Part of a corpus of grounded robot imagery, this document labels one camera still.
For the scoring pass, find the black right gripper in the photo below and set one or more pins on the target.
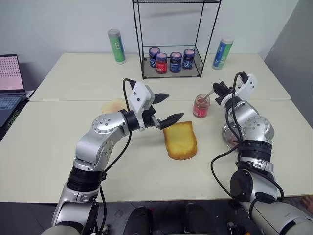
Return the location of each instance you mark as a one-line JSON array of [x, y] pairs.
[[224, 89]]

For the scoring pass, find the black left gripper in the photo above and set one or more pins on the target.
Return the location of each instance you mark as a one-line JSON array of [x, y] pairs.
[[148, 117]]

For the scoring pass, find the metal spoon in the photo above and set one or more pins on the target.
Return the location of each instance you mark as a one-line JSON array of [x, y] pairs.
[[208, 94]]

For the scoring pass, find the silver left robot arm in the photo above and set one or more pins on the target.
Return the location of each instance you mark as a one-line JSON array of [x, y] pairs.
[[105, 124]]

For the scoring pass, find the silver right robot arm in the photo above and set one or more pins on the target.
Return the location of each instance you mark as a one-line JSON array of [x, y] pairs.
[[256, 127]]

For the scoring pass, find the open red jam jar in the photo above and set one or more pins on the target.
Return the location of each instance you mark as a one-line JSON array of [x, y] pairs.
[[201, 109]]

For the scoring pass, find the toasted bread slice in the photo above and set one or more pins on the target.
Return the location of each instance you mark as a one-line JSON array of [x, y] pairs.
[[180, 142]]

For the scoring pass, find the blue jam jar pink lid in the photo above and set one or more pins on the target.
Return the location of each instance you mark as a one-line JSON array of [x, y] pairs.
[[175, 63], [188, 60], [153, 57]]

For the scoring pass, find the red jam jar pink lid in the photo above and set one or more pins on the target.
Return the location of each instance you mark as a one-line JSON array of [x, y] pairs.
[[161, 63]]

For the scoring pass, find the blue green cylindrical can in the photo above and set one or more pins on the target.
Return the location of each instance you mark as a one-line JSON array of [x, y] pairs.
[[222, 54]]

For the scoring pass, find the silver metal dish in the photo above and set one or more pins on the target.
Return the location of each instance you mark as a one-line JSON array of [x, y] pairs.
[[226, 135]]

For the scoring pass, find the round beige plate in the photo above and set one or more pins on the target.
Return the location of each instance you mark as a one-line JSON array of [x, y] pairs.
[[115, 105]]

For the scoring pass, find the dark rounded shape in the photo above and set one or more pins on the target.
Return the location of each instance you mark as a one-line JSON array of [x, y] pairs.
[[139, 220]]

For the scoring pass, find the laptop with pink screen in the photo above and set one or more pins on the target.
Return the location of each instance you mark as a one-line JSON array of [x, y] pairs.
[[9, 76]]

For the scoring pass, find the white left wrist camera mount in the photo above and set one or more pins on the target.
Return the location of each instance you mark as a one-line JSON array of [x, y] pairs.
[[140, 96]]

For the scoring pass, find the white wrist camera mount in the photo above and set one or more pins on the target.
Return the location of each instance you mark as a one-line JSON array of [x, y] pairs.
[[248, 88], [140, 96]]

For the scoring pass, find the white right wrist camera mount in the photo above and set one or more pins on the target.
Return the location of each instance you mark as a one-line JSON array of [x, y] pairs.
[[248, 88]]

